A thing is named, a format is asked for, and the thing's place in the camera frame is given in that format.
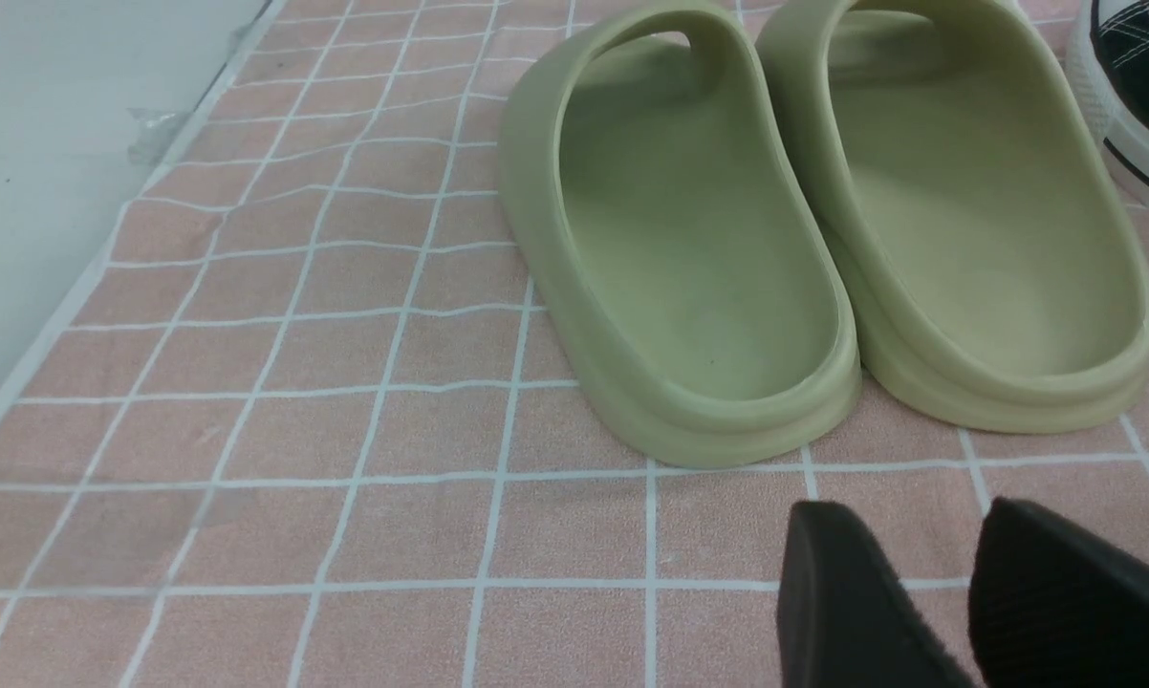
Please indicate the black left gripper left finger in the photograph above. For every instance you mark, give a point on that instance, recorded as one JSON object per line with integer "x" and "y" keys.
{"x": 843, "y": 619}

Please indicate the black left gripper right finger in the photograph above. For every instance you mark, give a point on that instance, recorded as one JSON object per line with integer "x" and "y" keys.
{"x": 1051, "y": 604}

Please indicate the black canvas sneaker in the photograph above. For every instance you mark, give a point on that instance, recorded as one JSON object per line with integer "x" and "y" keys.
{"x": 1108, "y": 70}

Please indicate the right green foam slipper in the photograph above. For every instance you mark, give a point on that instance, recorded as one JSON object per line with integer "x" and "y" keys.
{"x": 996, "y": 277}

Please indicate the green foam slipper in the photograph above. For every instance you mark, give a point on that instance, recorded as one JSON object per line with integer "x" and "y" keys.
{"x": 647, "y": 187}
{"x": 996, "y": 277}

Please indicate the left green foam slipper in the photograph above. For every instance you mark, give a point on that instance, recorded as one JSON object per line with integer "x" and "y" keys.
{"x": 647, "y": 187}

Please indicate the pink checkered floor mat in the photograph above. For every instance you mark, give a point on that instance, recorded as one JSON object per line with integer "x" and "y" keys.
{"x": 311, "y": 427}

